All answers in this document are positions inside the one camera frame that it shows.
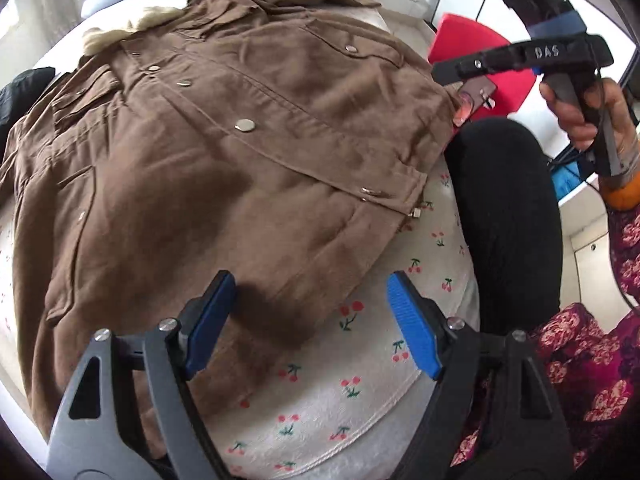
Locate small maroon pouch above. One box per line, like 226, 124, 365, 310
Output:
451, 77, 499, 129

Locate cherry print blanket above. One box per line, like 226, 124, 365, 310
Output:
0, 160, 482, 480

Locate person's right forearm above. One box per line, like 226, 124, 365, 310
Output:
599, 167, 640, 311

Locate person's black trouser leg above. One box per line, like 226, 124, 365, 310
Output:
444, 119, 564, 343

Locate white cabinet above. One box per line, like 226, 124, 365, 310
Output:
557, 175, 631, 321

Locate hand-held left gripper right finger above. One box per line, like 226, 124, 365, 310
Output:
386, 270, 576, 480

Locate brown jacket with fur collar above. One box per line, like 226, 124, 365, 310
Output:
0, 0, 458, 461

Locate maroon floral garment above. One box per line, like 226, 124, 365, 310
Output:
450, 302, 640, 472

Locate red chair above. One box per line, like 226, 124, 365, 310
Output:
428, 12, 538, 127

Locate person's right hand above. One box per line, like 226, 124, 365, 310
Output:
539, 79, 640, 174

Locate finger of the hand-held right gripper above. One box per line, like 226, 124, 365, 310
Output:
431, 45, 517, 87

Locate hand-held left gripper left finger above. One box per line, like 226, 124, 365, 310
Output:
47, 270, 237, 480

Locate dark jacket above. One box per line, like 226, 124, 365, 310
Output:
0, 66, 57, 147

